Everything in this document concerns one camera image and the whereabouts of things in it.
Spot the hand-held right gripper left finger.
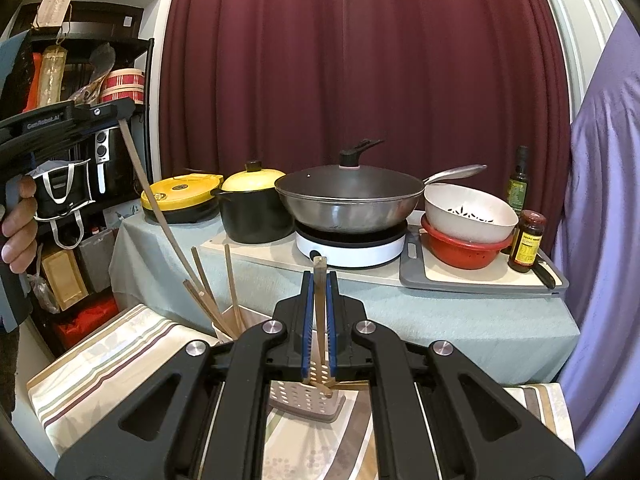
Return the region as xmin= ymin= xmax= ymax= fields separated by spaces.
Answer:
xmin=55 ymin=270 xmax=317 ymax=480

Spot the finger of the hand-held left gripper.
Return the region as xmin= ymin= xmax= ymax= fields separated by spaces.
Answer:
xmin=65 ymin=97 xmax=137 ymax=139

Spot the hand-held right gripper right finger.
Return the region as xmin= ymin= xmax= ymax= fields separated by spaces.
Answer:
xmin=326 ymin=270 xmax=586 ymax=480

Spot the white perforated utensil holder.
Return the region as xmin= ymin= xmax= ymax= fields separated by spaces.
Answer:
xmin=211 ymin=305 xmax=373 ymax=425

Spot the person's left hand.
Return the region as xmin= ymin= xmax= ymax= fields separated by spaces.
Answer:
xmin=0 ymin=175 xmax=40 ymax=275

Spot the clear wrapped packet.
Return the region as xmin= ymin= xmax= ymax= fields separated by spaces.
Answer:
xmin=70 ymin=80 xmax=106 ymax=103

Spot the red striped round box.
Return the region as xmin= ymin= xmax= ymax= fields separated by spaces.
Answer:
xmin=99 ymin=69 xmax=147 ymax=107

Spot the red packet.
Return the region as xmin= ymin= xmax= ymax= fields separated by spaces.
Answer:
xmin=24 ymin=52 xmax=43 ymax=111

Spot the gold packet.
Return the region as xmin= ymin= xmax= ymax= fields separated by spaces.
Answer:
xmin=40 ymin=45 xmax=68 ymax=108

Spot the black air fryer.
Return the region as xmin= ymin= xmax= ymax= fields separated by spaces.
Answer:
xmin=92 ymin=122 xmax=138 ymax=196

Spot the black tote bag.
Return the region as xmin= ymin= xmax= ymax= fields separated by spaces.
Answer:
xmin=31 ymin=159 xmax=98 ymax=251

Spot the black shelf rack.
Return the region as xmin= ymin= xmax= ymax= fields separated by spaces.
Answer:
xmin=20 ymin=35 xmax=156 ymax=361

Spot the white induction cooker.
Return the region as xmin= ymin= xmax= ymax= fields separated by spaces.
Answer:
xmin=292 ymin=217 xmax=410 ymax=268

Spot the yellow lidded electric pan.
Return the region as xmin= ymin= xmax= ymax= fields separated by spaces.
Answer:
xmin=140 ymin=172 xmax=224 ymax=225

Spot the paper hang tag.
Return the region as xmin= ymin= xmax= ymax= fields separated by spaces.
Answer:
xmin=34 ymin=0 xmax=73 ymax=28

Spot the grey-green tablecloth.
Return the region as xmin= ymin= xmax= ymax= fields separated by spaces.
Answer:
xmin=109 ymin=210 xmax=581 ymax=386

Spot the steel wok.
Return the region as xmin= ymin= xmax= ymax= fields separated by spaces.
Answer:
xmin=274 ymin=164 xmax=488 ymax=233

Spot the black pot with yellow lid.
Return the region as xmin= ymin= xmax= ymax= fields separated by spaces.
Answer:
xmin=210 ymin=160 xmax=296 ymax=245

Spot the grey box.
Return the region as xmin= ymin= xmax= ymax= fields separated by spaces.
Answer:
xmin=77 ymin=230 xmax=121 ymax=293

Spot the red colander bowl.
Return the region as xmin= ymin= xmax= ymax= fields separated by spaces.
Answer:
xmin=420 ymin=214 xmax=515 ymax=271

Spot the wooden board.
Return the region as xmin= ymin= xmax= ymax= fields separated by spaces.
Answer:
xmin=41 ymin=247 xmax=90 ymax=311

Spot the grey cutting board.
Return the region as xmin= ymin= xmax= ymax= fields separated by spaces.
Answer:
xmin=399 ymin=225 xmax=571 ymax=292

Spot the white colander bowl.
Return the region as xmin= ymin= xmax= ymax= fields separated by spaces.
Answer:
xmin=424 ymin=182 xmax=519 ymax=243

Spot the clear plastic bag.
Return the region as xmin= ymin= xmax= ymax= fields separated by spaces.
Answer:
xmin=27 ymin=270 xmax=61 ymax=316

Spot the red bag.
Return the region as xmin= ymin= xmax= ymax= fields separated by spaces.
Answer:
xmin=52 ymin=295 xmax=121 ymax=356

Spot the striped cloth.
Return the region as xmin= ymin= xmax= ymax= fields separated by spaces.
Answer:
xmin=26 ymin=302 xmax=576 ymax=480

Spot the sauce jar with red lid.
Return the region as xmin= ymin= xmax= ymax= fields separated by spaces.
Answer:
xmin=507 ymin=210 xmax=547 ymax=274

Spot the dark oil bottle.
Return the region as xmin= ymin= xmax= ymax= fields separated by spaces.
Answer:
xmin=506 ymin=146 xmax=531 ymax=216

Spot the maroon curtain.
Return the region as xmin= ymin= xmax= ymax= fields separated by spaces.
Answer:
xmin=159 ymin=0 xmax=586 ymax=261

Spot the purple cloth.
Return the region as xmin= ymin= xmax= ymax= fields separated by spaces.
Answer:
xmin=550 ymin=15 xmax=640 ymax=456

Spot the black handled knife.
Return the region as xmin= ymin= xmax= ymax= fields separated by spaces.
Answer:
xmin=530 ymin=255 xmax=557 ymax=290

